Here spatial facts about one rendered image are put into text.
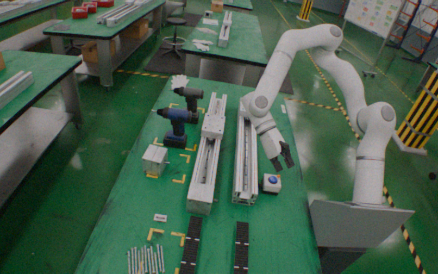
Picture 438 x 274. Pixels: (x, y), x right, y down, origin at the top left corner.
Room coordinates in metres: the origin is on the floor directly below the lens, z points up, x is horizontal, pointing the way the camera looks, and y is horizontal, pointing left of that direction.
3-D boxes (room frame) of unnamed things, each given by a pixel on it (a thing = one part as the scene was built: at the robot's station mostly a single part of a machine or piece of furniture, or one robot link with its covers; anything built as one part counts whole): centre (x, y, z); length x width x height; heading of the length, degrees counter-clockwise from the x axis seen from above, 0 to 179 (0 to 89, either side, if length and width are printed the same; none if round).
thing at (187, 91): (1.25, 0.23, 0.89); 0.20 x 0.08 x 0.22; 94
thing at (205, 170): (1.10, 0.04, 0.82); 0.80 x 0.10 x 0.09; 2
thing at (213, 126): (1.10, 0.04, 0.87); 0.16 x 0.11 x 0.07; 2
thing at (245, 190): (1.10, -0.15, 0.82); 0.80 x 0.10 x 0.09; 2
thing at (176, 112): (1.02, 0.25, 0.89); 0.20 x 0.08 x 0.22; 93
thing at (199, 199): (0.65, 0.02, 0.83); 0.12 x 0.09 x 0.10; 92
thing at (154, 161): (0.82, 0.26, 0.83); 0.11 x 0.10 x 0.10; 87
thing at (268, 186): (0.83, -0.28, 0.81); 0.10 x 0.08 x 0.06; 92
